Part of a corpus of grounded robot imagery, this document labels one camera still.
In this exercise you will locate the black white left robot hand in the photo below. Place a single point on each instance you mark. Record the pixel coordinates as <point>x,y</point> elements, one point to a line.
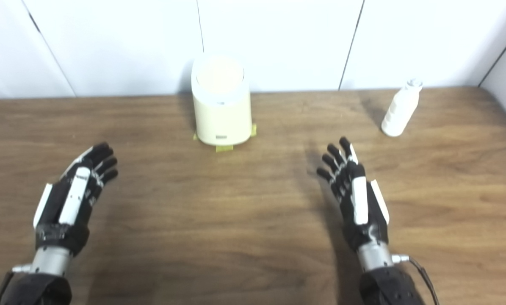
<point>60,203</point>

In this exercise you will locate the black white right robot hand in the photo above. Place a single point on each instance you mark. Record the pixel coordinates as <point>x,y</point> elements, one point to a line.
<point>365,220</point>

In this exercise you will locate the small white plastic bottle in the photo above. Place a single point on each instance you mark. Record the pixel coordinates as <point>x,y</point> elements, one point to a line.
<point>399,112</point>

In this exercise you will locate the cream round bin lid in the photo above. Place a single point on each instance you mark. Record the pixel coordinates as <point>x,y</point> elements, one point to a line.
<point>219,75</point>

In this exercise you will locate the cream-colored cylindrical bin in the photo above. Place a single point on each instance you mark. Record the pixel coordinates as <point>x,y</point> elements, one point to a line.
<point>223,120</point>

